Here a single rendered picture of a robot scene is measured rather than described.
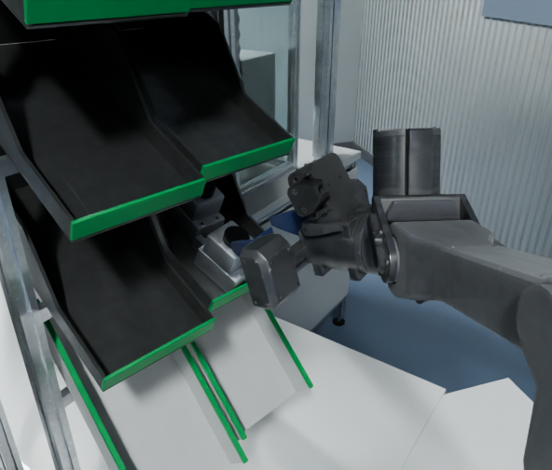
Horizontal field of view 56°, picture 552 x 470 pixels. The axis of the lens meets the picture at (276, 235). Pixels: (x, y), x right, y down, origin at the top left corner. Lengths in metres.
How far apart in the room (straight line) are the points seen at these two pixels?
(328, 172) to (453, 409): 0.61
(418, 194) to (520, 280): 0.20
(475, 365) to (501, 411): 1.45
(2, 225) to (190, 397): 0.32
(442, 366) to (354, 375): 1.42
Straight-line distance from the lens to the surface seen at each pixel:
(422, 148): 0.44
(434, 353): 2.47
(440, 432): 0.96
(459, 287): 0.32
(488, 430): 0.98
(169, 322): 0.58
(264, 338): 0.78
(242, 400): 0.75
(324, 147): 1.99
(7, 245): 0.54
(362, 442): 0.91
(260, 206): 1.64
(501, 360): 2.54
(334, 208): 0.47
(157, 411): 0.68
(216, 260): 0.61
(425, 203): 0.43
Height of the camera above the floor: 1.55
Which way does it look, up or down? 28 degrees down
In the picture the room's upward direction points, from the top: straight up
